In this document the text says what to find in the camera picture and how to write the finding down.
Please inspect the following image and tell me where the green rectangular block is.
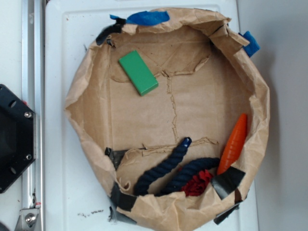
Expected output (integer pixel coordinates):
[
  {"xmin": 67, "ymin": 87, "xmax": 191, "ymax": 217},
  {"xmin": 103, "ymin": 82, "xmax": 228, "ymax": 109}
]
[{"xmin": 119, "ymin": 50, "xmax": 159, "ymax": 96}]

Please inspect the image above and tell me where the brown paper bag bin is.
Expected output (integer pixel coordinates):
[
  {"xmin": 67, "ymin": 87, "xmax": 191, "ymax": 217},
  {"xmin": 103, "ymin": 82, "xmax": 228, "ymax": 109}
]
[{"xmin": 65, "ymin": 8, "xmax": 270, "ymax": 231}]

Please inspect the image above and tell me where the red fabric piece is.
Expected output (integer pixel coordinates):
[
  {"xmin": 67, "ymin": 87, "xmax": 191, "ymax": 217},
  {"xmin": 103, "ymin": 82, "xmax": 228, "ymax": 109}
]
[{"xmin": 180, "ymin": 169, "xmax": 213, "ymax": 197}]

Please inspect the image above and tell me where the orange plastic carrot toy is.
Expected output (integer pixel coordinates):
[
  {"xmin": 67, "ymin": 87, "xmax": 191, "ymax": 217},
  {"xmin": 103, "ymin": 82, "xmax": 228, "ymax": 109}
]
[{"xmin": 217, "ymin": 114, "xmax": 247, "ymax": 175}]

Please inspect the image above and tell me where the blue tape strip top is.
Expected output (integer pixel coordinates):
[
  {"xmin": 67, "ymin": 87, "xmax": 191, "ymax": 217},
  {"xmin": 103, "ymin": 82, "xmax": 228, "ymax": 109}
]
[{"xmin": 110, "ymin": 11, "xmax": 170, "ymax": 26}]

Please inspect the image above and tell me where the blue tape strip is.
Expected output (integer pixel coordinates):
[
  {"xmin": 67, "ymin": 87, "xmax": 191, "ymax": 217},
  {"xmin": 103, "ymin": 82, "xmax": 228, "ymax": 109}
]
[
  {"xmin": 239, "ymin": 31, "xmax": 260, "ymax": 58},
  {"xmin": 110, "ymin": 11, "xmax": 170, "ymax": 26}
]

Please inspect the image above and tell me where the white tray board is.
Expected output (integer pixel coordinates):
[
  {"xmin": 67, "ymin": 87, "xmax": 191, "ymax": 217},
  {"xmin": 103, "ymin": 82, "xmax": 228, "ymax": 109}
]
[{"xmin": 43, "ymin": 0, "xmax": 260, "ymax": 231}]

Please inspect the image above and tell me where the blue tape strip right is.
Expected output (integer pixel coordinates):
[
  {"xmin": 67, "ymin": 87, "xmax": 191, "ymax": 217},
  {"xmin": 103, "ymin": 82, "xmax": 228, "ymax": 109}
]
[{"xmin": 239, "ymin": 31, "xmax": 260, "ymax": 58}]

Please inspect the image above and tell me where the dark blue rope toy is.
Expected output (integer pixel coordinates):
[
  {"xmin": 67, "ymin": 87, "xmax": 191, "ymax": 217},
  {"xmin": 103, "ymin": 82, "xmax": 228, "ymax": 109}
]
[{"xmin": 134, "ymin": 137, "xmax": 220, "ymax": 196}]

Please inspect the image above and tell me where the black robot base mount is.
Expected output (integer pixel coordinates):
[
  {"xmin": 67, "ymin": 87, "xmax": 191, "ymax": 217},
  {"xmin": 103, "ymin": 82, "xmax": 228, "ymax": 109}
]
[{"xmin": 0, "ymin": 84, "xmax": 35, "ymax": 193}]

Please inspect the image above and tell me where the aluminium rail with bracket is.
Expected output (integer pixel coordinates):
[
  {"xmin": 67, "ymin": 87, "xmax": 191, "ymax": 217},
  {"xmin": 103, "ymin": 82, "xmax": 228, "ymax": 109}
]
[{"xmin": 15, "ymin": 0, "xmax": 47, "ymax": 231}]

